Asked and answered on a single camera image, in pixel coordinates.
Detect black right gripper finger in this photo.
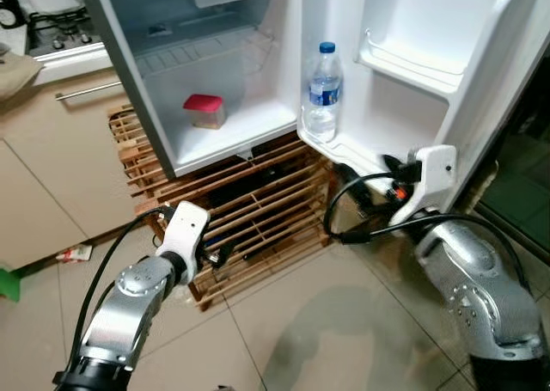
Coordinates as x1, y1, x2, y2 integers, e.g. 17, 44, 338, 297
339, 161, 390, 205

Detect water bottle with blue label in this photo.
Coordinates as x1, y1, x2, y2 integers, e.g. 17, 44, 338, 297
302, 40, 344, 144

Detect white fridge door shelf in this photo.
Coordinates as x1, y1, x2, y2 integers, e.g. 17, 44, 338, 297
356, 28, 458, 97

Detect silver fridge door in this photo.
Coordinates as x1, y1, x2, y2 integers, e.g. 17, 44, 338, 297
296, 0, 550, 217

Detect fridge body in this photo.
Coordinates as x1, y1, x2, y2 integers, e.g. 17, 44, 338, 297
72, 0, 304, 180

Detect wooden wine rack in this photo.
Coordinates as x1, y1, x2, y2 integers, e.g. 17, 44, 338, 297
107, 105, 337, 312

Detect glass sliding door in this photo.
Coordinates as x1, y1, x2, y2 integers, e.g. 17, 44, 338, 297
475, 56, 550, 256

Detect small packet litter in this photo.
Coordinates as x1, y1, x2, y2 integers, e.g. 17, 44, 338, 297
55, 244, 95, 264

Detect red lidded food container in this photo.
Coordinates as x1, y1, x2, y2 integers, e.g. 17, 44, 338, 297
181, 93, 227, 131

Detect green plastic bin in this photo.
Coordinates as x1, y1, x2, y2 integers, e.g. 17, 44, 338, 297
0, 266, 23, 303

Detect steel gas stove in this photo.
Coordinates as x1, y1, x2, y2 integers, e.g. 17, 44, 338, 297
24, 8, 96, 54

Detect black kettle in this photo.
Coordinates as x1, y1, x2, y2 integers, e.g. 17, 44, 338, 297
0, 0, 28, 32

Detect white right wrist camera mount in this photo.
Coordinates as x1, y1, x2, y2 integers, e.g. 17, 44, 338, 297
390, 144, 459, 229

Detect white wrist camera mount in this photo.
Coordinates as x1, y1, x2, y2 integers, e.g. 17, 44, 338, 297
390, 144, 459, 229
154, 201, 211, 281

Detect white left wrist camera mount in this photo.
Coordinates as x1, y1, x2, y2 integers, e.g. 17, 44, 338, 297
154, 201, 211, 281

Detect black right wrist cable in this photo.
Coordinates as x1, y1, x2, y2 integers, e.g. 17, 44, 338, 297
323, 171, 432, 245

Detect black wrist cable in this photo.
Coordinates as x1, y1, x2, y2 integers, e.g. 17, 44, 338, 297
323, 171, 432, 245
67, 205, 174, 376

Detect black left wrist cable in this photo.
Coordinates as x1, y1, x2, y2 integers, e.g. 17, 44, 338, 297
67, 205, 174, 376

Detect long steel drawer handle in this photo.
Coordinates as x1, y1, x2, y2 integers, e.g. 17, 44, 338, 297
53, 81, 124, 101

